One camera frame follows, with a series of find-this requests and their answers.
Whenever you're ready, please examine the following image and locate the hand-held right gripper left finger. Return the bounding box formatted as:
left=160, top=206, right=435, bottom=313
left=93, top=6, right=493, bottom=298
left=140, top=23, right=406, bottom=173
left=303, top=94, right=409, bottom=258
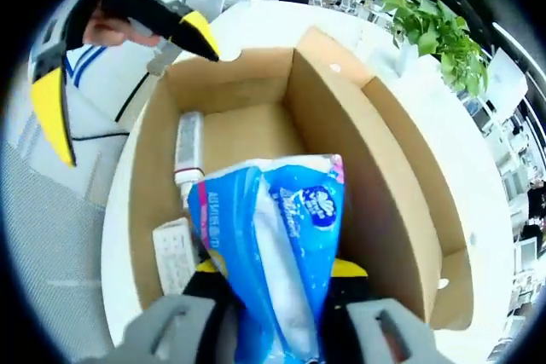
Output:
left=123, top=259, right=248, bottom=364

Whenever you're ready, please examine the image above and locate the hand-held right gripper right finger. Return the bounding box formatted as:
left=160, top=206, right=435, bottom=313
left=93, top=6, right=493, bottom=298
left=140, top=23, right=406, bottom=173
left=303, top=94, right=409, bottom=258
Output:
left=317, top=257, right=440, bottom=364

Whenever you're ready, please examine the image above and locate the small white carton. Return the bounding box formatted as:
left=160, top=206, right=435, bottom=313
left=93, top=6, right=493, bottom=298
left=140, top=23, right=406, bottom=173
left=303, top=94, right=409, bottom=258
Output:
left=152, top=217, right=201, bottom=297

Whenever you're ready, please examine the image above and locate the blue soft tissue pack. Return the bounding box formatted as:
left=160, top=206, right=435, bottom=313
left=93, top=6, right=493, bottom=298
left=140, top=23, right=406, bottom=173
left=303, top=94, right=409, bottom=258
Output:
left=187, top=153, right=345, bottom=364

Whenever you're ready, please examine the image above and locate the brown cardboard shoe box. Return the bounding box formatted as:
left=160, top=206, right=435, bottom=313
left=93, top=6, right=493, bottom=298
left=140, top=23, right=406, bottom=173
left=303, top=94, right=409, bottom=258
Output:
left=102, top=25, right=474, bottom=350

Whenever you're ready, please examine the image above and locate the person's left hand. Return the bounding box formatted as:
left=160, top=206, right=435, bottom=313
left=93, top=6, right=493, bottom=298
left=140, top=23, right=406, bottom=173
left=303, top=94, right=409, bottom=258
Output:
left=82, top=12, right=166, bottom=49

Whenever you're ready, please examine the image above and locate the person's white striped shirt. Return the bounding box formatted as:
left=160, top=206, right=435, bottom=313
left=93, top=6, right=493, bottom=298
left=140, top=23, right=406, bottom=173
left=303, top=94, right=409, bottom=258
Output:
left=63, top=39, right=180, bottom=143

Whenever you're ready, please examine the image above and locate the potted green plant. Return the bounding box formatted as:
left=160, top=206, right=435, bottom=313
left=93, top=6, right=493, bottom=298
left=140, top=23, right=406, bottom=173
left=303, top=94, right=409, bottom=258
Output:
left=380, top=0, right=491, bottom=95

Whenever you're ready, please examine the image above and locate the white square pillar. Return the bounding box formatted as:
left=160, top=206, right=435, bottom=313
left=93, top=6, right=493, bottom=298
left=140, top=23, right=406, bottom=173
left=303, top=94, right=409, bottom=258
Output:
left=485, top=46, right=530, bottom=105

